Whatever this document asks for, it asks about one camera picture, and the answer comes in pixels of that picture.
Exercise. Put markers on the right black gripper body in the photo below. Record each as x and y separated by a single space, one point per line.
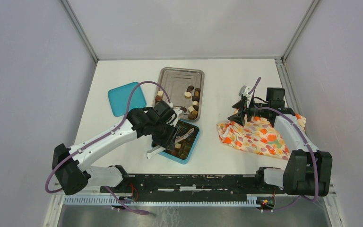
252 111

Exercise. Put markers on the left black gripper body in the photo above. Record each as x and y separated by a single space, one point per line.
165 135

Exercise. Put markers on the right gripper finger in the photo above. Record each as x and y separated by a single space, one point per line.
243 103
239 116

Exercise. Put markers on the metal serving tongs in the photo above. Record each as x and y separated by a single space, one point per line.
182 134

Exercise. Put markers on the teal chocolate box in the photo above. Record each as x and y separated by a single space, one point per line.
183 152

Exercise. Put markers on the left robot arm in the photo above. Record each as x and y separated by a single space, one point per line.
72 166

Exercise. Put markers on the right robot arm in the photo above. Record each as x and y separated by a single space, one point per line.
308 169

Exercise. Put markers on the floral cloth bag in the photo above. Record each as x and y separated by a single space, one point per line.
257 136

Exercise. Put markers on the pile of assorted chocolates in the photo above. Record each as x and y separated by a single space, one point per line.
175 91

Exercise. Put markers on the silver metal tray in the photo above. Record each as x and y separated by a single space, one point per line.
196 77

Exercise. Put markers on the teal box lid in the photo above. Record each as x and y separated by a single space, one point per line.
118 98

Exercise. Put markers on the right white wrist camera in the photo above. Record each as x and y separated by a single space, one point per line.
246 91

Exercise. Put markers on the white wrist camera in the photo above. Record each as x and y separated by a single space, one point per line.
177 112
246 91

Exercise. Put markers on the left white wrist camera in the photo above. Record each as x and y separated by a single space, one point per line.
177 112

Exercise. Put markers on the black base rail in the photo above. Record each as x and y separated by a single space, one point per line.
193 188

